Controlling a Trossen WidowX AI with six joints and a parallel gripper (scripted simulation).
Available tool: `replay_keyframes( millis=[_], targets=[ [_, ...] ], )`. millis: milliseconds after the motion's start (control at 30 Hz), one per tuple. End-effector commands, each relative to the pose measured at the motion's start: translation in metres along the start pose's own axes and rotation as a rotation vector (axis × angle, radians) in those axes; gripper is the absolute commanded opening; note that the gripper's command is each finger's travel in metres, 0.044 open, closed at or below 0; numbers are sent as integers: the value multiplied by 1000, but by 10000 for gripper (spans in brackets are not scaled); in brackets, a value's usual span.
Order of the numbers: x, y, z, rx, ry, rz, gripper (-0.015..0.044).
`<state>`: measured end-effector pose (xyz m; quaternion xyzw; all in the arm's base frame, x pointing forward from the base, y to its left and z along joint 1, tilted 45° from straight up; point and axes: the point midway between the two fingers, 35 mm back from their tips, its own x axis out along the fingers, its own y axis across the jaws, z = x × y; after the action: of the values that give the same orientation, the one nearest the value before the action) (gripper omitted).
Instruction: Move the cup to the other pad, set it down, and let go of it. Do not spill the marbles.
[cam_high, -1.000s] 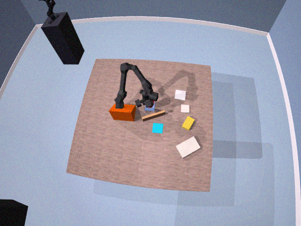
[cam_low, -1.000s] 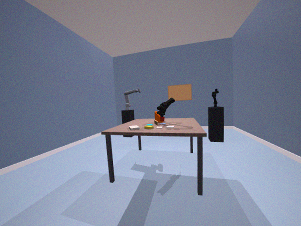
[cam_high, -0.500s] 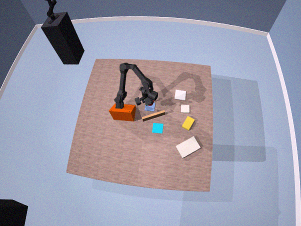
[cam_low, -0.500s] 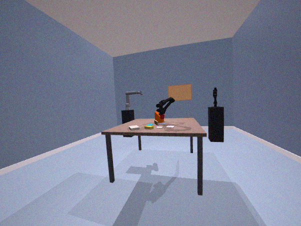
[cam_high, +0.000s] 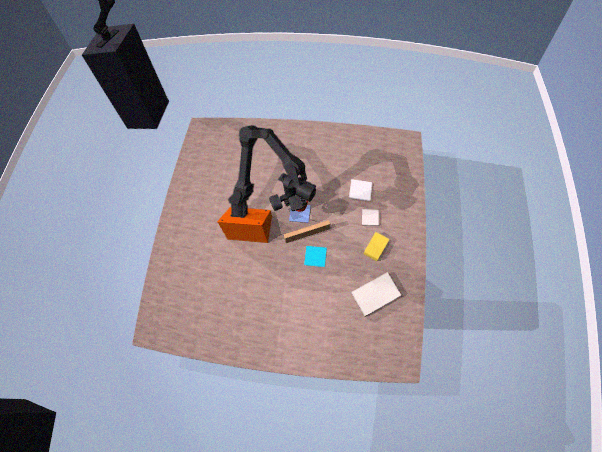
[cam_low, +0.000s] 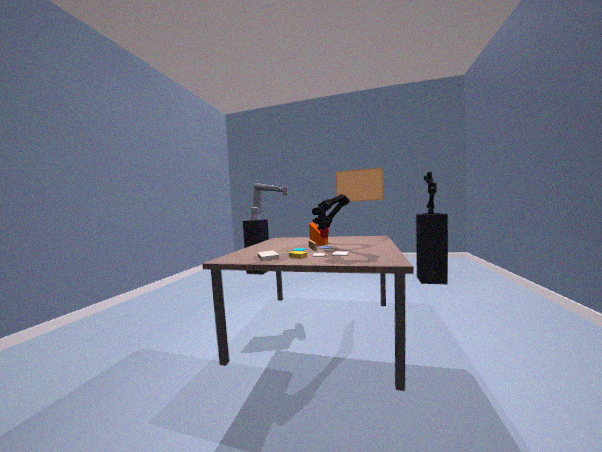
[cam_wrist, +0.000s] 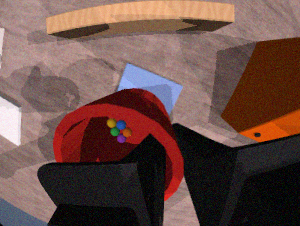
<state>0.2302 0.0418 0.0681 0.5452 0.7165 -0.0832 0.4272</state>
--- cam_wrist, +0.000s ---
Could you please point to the red cup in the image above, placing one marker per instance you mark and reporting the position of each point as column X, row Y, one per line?
column 83, row 135

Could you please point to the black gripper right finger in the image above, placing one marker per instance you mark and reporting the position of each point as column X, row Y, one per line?
column 215, row 172

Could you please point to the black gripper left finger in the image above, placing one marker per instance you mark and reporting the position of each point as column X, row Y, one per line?
column 137, row 181

